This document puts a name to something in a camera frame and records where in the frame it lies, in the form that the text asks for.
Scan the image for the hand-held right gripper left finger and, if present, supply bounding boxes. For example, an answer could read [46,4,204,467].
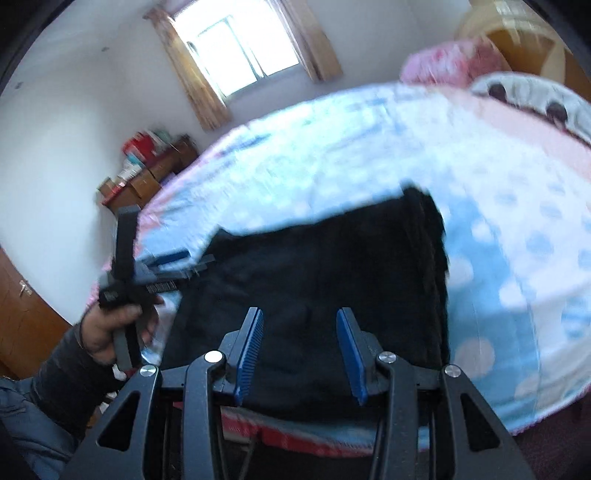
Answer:
[60,307,265,480]

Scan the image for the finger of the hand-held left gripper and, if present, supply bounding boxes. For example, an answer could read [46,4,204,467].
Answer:
[154,253,217,292]
[139,248,191,271]

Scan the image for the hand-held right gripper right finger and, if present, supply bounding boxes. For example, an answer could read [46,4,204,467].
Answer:
[335,308,537,480]

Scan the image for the black pants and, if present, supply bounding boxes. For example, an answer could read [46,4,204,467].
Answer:
[161,185,452,423]

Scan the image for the person's left forearm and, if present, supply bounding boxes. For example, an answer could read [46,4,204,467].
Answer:
[34,323,122,440]

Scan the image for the person's left hand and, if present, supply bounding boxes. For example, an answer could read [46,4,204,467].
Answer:
[80,294,165,366]

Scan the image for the wooden bedside cabinet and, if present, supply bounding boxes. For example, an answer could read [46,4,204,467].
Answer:
[97,134,201,214]

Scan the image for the brown wooden door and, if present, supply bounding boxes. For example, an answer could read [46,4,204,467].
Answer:
[0,247,73,380]

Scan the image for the red box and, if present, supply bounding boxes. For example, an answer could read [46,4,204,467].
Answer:
[122,131,156,158]

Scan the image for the person's blue jacket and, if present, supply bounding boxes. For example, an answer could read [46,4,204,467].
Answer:
[0,376,82,480]

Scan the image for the beige curtain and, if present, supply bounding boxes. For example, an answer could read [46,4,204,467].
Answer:
[277,0,345,84]
[143,7,232,132]

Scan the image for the blue polka dot bedsheet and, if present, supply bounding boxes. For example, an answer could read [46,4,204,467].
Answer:
[85,83,591,459]

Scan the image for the bright window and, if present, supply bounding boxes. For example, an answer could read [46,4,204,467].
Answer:
[173,0,301,99]

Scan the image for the pink pillow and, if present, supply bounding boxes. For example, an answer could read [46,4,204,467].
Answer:
[399,39,514,87]

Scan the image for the white spotted pillow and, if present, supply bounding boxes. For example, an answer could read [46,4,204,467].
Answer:
[471,71,591,145]

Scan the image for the wooden headboard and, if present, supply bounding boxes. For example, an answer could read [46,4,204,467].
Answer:
[455,0,591,103]

